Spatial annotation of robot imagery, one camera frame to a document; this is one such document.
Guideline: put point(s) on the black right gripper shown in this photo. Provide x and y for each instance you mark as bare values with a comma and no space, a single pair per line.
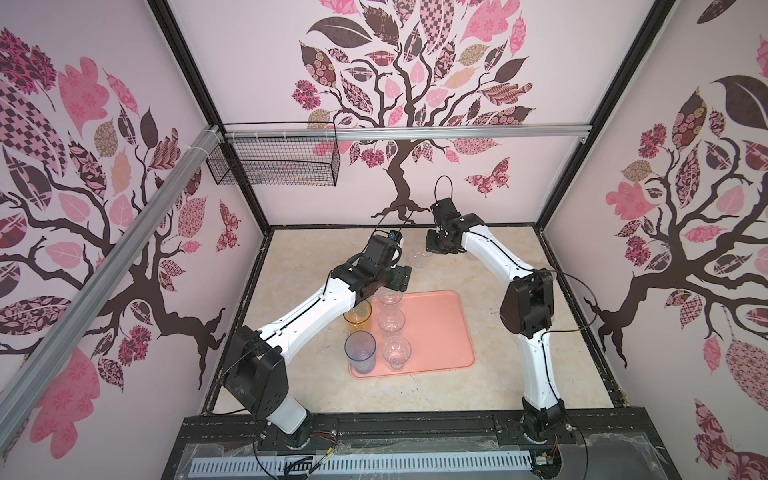
430,246

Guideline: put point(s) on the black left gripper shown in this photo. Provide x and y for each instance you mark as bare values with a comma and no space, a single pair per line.
400,277

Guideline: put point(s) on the clear cup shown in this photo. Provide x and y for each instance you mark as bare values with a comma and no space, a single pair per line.
389,300
419,258
391,321
396,352

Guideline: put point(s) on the yellow plastic cup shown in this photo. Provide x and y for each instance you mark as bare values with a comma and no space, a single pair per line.
359,317

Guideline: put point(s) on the blue plastic cup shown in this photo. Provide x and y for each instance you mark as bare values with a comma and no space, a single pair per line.
360,349

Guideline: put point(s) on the pink plastic tray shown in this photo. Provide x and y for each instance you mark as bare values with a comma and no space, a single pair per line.
436,329

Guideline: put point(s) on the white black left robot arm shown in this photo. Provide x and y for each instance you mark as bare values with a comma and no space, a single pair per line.
255,366

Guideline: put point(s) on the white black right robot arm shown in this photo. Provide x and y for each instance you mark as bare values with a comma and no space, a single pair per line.
526,311

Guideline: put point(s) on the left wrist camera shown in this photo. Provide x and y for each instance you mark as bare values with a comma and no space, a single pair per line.
395,236

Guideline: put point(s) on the black wire basket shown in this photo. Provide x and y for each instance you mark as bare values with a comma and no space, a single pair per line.
285,153

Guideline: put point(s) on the aluminium rail back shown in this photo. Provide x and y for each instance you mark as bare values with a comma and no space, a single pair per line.
418,133

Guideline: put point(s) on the aluminium rail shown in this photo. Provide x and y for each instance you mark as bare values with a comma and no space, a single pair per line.
418,133
33,378

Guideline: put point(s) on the white slotted cable duct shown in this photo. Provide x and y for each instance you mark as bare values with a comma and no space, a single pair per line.
358,466

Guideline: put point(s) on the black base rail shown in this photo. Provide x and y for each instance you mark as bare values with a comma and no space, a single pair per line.
504,426

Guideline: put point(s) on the aluminium rail left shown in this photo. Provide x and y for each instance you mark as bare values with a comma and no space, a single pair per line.
33,378

